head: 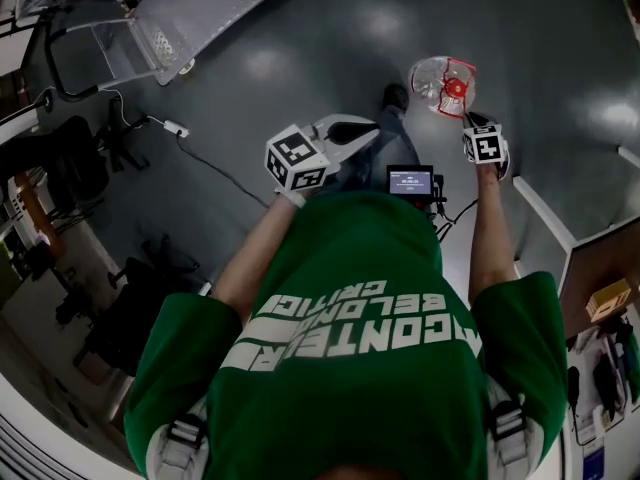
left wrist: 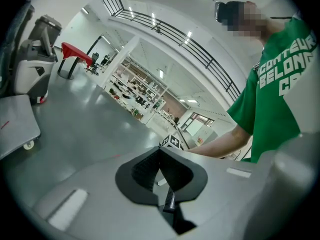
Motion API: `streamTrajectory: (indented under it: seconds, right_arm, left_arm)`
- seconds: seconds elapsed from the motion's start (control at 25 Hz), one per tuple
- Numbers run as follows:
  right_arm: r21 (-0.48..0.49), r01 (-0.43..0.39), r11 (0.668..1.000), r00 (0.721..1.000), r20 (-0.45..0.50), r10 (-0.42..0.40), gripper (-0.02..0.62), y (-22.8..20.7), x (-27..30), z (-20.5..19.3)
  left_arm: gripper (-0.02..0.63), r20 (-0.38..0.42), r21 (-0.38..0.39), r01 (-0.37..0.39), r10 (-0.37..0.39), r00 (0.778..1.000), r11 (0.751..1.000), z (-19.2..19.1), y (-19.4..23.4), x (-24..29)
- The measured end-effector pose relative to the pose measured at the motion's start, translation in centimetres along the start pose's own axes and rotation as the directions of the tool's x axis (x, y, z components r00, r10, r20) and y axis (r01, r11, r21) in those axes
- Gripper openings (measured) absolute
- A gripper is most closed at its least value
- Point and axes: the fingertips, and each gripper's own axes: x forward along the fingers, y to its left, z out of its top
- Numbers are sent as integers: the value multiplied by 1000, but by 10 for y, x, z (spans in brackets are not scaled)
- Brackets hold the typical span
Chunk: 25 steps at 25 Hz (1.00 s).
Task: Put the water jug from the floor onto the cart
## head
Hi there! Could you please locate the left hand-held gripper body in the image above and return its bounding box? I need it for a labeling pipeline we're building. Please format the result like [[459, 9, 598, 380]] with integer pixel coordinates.
[[264, 123, 341, 192]]

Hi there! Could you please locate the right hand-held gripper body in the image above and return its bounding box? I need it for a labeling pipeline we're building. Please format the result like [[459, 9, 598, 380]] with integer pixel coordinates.
[[460, 123, 512, 182]]

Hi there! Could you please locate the clear water jug red cap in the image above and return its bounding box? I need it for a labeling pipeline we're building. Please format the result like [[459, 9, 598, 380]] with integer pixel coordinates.
[[407, 55, 478, 119]]

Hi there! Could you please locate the grey platform trolley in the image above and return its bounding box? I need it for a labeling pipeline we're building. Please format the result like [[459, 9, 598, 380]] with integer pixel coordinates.
[[44, 0, 317, 105]]

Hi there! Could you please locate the person's left forearm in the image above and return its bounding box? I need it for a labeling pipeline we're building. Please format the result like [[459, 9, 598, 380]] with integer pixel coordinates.
[[212, 195, 302, 327]]

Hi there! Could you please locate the person's right forearm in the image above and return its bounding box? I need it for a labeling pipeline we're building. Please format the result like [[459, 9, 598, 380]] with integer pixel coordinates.
[[467, 162, 519, 305]]

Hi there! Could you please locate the blue jeans leg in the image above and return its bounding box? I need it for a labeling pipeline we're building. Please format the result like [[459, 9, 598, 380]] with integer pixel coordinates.
[[344, 107, 422, 194]]

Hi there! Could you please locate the black shoe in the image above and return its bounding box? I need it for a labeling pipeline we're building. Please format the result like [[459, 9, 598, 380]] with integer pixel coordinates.
[[382, 82, 412, 115]]

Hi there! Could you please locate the small black monitor screen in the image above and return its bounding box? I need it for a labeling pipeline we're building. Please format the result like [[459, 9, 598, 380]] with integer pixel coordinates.
[[386, 164, 449, 205]]

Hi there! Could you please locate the dark brown table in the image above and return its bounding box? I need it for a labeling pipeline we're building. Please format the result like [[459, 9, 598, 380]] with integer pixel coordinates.
[[512, 145, 640, 340]]

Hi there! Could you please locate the green shirt person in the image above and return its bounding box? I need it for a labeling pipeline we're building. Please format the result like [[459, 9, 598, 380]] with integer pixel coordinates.
[[123, 190, 570, 480]]

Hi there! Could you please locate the small wooden box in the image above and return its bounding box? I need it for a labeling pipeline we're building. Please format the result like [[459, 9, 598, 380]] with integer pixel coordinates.
[[585, 277, 633, 325]]

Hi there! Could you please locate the black office chair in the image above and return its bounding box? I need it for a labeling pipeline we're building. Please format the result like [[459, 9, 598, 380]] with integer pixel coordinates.
[[54, 235, 202, 370], [0, 95, 152, 205]]

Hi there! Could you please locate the white storage shelf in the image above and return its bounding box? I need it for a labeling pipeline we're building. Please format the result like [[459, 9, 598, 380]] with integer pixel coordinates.
[[567, 312, 640, 469]]

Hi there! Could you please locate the white wrist strap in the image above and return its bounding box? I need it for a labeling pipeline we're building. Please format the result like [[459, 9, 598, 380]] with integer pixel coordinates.
[[273, 187, 308, 211]]

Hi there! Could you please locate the black power cable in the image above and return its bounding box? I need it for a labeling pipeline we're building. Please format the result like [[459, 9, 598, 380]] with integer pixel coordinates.
[[174, 132, 275, 210]]

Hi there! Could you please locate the black monitor cable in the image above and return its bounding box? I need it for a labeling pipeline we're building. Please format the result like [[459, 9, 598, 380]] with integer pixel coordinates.
[[432, 197, 482, 242]]

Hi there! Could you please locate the thin white cable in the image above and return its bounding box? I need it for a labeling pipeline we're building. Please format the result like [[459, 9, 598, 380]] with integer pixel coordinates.
[[106, 90, 167, 130]]

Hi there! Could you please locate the grey harness strap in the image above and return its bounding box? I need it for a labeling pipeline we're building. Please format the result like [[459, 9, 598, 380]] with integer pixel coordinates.
[[144, 411, 212, 480], [487, 398, 545, 480]]

